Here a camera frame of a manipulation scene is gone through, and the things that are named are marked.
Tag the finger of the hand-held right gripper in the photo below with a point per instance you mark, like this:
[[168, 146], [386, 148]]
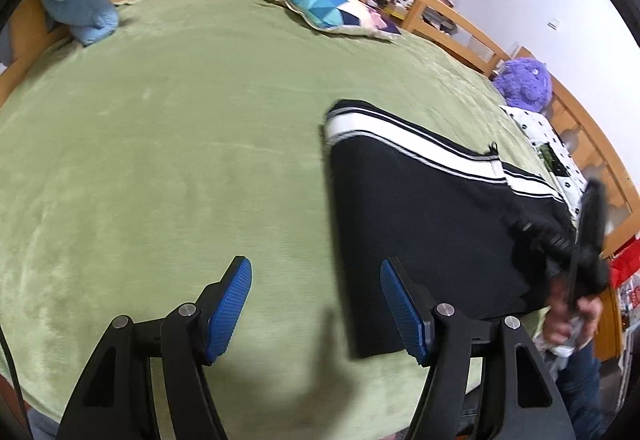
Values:
[[594, 215], [545, 237]]

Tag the green fleece blanket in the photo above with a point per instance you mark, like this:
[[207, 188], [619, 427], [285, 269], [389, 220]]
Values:
[[150, 169]]

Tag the person's right hand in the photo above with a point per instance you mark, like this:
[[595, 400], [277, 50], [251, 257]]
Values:
[[557, 325]]

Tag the purple plush toy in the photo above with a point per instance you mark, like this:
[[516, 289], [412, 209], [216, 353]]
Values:
[[522, 84]]

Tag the red printed bag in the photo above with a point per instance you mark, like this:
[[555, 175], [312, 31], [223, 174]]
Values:
[[627, 280]]

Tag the cluttered table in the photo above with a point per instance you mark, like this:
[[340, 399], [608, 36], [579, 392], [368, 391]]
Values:
[[420, 4]]

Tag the black pants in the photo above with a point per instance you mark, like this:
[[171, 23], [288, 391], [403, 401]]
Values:
[[425, 220]]

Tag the person's blue jeans leg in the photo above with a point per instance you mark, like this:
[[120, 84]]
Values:
[[585, 390]]

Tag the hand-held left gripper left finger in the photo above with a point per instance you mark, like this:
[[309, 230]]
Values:
[[227, 310]]

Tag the white floral pillow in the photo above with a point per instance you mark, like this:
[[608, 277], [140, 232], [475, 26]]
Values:
[[565, 154]]

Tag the geometric patterned pillow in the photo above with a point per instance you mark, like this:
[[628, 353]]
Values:
[[330, 9]]

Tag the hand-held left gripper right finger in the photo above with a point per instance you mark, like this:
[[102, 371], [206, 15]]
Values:
[[405, 315]]

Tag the dark green cloth item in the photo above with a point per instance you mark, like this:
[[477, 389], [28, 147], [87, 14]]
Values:
[[551, 159]]

